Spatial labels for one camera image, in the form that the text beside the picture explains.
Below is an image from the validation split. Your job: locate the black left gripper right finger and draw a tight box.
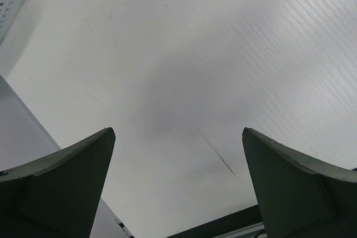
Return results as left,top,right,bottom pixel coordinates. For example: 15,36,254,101
242,128,356,237

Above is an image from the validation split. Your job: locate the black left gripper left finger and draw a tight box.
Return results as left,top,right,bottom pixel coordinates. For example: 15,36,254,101
1,128,115,237

